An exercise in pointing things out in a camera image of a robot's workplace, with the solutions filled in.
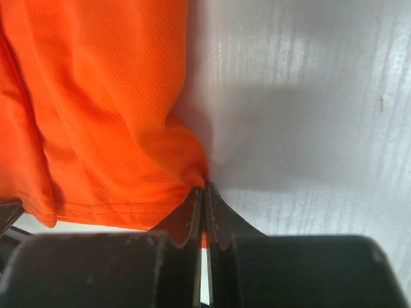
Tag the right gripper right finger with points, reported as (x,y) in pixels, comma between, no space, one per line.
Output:
(250,269)

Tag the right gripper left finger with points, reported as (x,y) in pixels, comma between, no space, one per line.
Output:
(158,268)

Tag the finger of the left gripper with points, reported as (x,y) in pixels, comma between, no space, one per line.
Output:
(10,212)

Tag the orange t-shirt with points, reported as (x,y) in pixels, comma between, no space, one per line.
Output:
(87,130)

